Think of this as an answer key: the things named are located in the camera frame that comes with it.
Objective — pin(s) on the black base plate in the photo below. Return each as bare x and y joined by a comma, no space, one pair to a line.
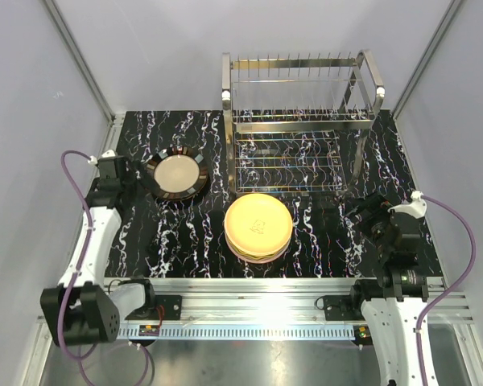
169,306
341,308

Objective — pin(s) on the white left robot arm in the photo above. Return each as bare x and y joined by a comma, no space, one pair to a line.
78,311

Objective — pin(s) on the yellow plate with drawing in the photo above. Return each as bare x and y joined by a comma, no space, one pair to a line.
258,223

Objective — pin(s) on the steel wire dish rack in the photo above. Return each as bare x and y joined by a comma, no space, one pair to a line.
298,124

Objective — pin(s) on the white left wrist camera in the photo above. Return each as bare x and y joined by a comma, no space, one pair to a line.
93,160

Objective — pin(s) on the pink bottom plate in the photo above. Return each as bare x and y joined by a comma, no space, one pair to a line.
254,261

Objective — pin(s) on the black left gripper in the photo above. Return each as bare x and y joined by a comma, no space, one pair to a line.
146,180

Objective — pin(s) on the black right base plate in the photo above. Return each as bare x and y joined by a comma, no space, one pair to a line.
341,308

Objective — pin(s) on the slotted cable duct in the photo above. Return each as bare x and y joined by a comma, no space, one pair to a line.
309,332

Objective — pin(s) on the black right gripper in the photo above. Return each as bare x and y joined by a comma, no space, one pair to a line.
377,205

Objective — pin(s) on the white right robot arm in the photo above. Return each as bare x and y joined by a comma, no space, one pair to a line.
392,302

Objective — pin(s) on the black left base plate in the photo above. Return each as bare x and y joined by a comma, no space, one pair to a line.
169,306

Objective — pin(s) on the dark striped rim plate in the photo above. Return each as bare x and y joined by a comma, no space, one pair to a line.
177,173

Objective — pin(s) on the aluminium front rail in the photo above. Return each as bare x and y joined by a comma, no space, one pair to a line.
252,301

